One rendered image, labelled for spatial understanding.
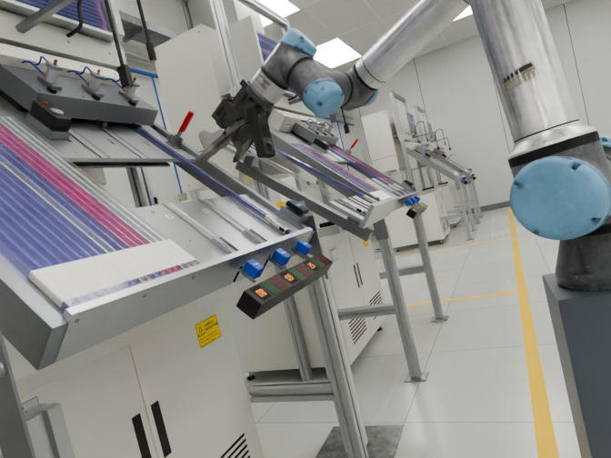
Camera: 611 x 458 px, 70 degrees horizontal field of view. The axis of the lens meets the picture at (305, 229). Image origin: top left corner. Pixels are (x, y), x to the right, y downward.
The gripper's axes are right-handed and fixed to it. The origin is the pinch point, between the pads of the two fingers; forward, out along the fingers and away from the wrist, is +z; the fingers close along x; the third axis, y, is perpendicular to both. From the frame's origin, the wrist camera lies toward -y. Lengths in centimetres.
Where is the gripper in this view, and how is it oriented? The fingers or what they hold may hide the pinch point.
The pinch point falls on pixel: (217, 164)
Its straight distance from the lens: 108.7
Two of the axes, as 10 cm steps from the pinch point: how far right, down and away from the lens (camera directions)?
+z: -6.4, 6.6, 3.9
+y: -6.5, -7.4, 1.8
